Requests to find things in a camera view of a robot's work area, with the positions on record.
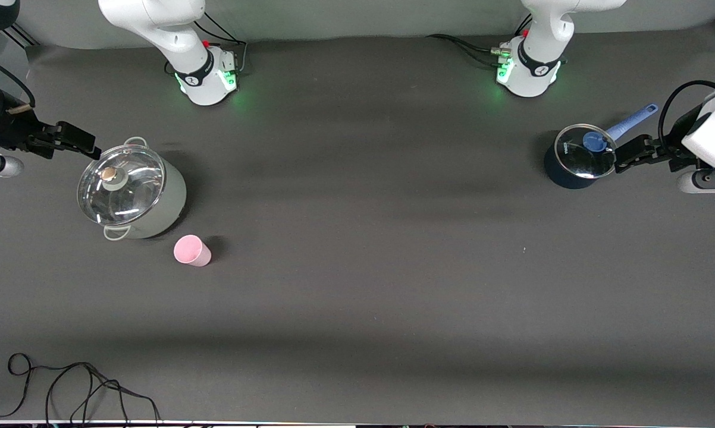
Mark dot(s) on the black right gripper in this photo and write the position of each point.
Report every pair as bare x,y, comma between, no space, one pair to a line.
8,132

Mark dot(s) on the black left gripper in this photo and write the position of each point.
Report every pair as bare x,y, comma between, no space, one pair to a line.
680,138

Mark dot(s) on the pink plastic cup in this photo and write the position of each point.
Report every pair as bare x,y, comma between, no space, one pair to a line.
191,251

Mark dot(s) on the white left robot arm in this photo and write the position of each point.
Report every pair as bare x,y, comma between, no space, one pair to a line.
530,65

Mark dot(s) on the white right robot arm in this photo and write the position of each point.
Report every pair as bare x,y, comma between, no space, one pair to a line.
185,35

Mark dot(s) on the glass lid with blue knob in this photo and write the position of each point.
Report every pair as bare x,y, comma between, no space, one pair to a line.
589,160

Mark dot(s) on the glass lid with beige knob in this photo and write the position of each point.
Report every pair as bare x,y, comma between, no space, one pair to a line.
125,190

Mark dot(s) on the dark blue saucepan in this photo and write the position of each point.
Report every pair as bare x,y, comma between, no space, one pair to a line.
563,175

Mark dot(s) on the pale green stockpot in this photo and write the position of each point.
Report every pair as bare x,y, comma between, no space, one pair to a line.
167,202

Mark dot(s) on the dark grey table cloth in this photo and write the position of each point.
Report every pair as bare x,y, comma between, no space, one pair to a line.
357,267

